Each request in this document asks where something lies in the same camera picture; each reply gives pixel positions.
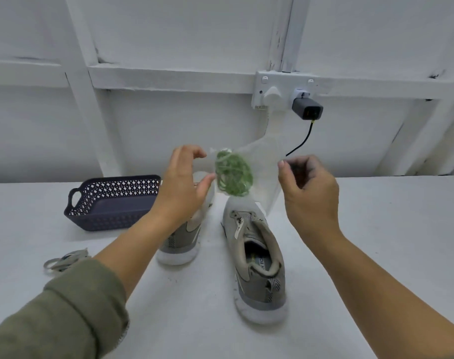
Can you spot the person's right forearm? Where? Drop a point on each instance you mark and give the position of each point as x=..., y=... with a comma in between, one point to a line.
x=391, y=303

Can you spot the person's left hand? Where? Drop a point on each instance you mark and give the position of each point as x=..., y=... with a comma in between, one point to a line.
x=178, y=194

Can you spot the white wall socket plate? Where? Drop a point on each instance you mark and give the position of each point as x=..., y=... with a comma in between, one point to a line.
x=287, y=80

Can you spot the beige shoelace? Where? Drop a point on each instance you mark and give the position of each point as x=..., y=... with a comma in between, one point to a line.
x=66, y=259

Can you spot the green shoelace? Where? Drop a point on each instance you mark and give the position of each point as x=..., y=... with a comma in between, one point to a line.
x=234, y=174

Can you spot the white plug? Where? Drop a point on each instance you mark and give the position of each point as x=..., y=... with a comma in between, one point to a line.
x=273, y=97

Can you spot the gray charger adapter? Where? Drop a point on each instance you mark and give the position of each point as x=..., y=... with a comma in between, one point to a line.
x=308, y=108

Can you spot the dark plastic lattice basket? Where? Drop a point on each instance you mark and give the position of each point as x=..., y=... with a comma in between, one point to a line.
x=111, y=213

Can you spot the person's right hand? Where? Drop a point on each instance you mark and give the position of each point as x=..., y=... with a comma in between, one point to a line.
x=313, y=198

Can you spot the gray sneaker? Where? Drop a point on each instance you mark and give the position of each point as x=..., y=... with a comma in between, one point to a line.
x=178, y=246
x=261, y=288

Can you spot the clear plastic bag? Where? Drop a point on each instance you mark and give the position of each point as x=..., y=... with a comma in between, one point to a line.
x=266, y=164

